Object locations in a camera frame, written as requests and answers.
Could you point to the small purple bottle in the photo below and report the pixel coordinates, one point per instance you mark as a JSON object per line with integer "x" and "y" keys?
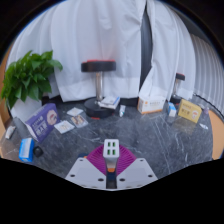
{"x": 206, "y": 110}

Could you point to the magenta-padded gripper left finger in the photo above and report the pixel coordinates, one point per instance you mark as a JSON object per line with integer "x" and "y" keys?
{"x": 83, "y": 170}

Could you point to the green potted plant white pot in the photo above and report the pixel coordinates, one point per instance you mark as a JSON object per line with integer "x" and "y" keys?
{"x": 28, "y": 75}

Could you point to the white orange carton box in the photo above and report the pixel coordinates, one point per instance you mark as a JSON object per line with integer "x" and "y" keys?
{"x": 151, "y": 105}

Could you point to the black red-topped stool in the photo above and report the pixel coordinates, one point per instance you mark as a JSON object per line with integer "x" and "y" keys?
{"x": 180, "y": 76}
{"x": 98, "y": 66}

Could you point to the purple cardboard box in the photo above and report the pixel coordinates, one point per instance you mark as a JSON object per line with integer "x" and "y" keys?
{"x": 41, "y": 123}

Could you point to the white charger block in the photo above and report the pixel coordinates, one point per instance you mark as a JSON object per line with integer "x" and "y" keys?
{"x": 111, "y": 148}

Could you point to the white curtain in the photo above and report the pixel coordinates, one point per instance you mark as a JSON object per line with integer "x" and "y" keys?
{"x": 100, "y": 33}
{"x": 166, "y": 40}

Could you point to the flat printed packet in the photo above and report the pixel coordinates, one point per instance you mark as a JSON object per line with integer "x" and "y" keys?
{"x": 79, "y": 121}

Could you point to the small black round object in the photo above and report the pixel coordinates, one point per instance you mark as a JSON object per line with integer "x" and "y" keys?
{"x": 38, "y": 151}

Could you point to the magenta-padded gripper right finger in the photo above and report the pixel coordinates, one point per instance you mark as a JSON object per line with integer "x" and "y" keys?
{"x": 138, "y": 170}

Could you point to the small white tube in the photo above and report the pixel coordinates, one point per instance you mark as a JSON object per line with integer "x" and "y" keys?
{"x": 122, "y": 110}
{"x": 203, "y": 126}

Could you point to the white booklet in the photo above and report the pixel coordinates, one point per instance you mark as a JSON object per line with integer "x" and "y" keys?
{"x": 109, "y": 102}

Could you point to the yellow cardboard box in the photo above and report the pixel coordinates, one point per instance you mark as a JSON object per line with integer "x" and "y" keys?
{"x": 189, "y": 111}

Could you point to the small blue white box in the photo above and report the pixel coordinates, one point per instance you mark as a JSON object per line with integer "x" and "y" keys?
{"x": 172, "y": 110}

